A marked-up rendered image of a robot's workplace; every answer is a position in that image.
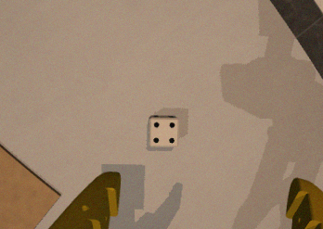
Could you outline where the tan flat mat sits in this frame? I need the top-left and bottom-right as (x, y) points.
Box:
(0, 144), (61, 229)

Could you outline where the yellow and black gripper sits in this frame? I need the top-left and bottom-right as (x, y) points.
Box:
(48, 172), (323, 229)

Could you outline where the white die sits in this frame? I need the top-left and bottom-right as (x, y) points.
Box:
(149, 116), (179, 147)

